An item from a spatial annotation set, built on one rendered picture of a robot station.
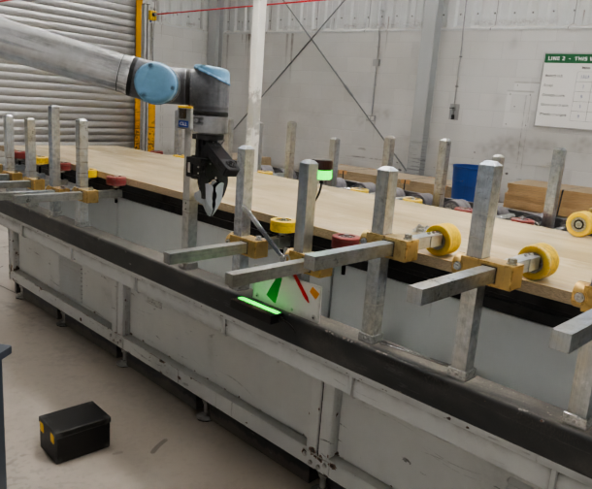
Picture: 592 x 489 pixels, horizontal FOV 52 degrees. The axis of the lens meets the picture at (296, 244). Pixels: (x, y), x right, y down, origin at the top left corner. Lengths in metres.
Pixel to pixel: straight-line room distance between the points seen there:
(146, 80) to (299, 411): 1.21
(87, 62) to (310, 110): 9.14
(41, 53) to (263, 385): 1.32
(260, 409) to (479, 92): 7.30
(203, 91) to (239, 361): 1.10
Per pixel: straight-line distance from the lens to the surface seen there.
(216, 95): 1.58
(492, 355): 1.59
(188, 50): 11.69
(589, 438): 1.28
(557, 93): 8.70
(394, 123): 9.62
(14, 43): 1.51
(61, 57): 1.49
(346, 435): 2.01
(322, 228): 1.81
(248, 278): 1.44
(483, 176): 1.29
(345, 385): 1.64
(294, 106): 10.72
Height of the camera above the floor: 1.25
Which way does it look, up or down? 13 degrees down
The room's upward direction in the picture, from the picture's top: 4 degrees clockwise
